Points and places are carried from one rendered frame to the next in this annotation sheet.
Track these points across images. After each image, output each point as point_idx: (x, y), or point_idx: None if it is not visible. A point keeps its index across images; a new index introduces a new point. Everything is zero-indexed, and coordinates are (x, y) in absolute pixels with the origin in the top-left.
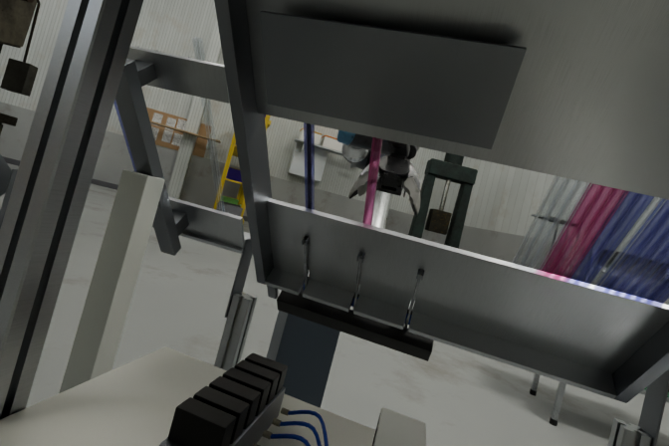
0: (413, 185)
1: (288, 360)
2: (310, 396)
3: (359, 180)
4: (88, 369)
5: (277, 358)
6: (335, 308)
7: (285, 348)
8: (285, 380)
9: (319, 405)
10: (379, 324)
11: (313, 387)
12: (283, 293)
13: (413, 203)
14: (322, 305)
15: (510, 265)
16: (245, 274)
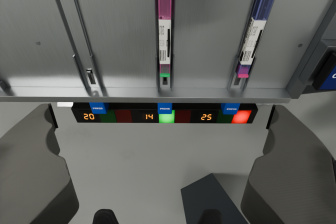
0: (6, 176)
1: (228, 216)
2: (196, 214)
3: (306, 137)
4: None
5: (238, 211)
6: (187, 106)
7: (237, 219)
8: (220, 207)
9: (186, 215)
10: (133, 104)
11: (196, 218)
12: (252, 104)
13: (46, 105)
14: (203, 104)
15: None
16: (305, 87)
